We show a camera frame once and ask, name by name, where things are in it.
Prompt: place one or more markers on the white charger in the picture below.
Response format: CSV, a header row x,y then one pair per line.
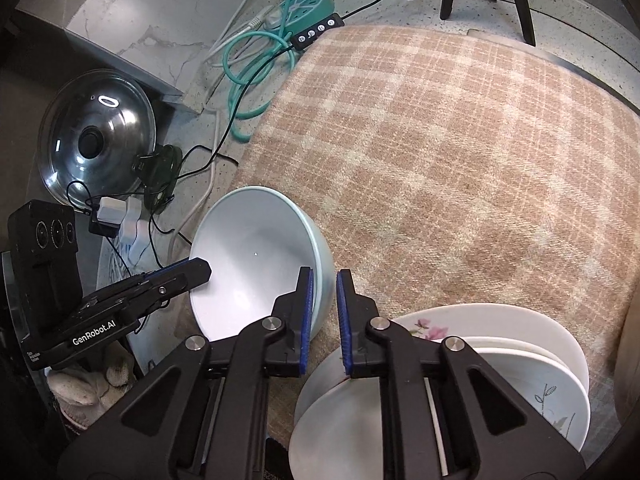
x,y
110,215

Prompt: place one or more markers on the beige plaid cloth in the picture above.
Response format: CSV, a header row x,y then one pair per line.
x,y
450,160

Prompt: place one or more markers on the pink floral plate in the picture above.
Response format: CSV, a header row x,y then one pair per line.
x,y
500,320

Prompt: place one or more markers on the black tripod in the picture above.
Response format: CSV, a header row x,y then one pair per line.
x,y
520,0

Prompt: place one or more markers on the black clip device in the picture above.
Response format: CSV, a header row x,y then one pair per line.
x,y
160,175

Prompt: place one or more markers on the white plate grey branch print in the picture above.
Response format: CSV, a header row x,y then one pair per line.
x,y
550,405

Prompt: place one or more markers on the white bowl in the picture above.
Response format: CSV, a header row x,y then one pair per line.
x,y
250,255

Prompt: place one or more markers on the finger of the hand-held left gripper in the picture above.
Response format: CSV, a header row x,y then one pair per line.
x,y
165,272
180,277

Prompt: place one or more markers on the marble board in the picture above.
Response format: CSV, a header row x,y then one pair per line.
x,y
150,25

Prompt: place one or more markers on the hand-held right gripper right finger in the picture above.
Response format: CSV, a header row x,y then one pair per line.
x,y
344,325

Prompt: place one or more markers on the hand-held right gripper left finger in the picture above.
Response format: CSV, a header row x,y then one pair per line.
x,y
307,320

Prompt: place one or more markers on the black button controller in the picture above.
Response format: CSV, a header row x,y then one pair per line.
x,y
320,30

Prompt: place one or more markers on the glass pot lid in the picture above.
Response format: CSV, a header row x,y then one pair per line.
x,y
95,135

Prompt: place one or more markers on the teal power strip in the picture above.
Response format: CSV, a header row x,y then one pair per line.
x,y
300,7

